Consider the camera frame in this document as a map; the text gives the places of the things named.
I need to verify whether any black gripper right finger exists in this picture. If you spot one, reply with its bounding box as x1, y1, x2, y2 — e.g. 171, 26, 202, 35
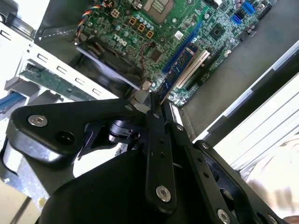
163, 102, 284, 224

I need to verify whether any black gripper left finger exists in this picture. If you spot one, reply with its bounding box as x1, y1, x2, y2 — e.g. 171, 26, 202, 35
0, 92, 178, 214

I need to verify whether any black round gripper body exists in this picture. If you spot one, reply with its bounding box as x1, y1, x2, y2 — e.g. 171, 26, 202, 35
38, 118, 217, 224

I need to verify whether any blue RAM stick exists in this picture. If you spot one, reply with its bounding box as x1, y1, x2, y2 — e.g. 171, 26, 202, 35
159, 44, 196, 105

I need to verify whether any person's pale hand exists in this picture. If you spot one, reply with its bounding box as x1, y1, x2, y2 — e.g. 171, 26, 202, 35
247, 140, 299, 217

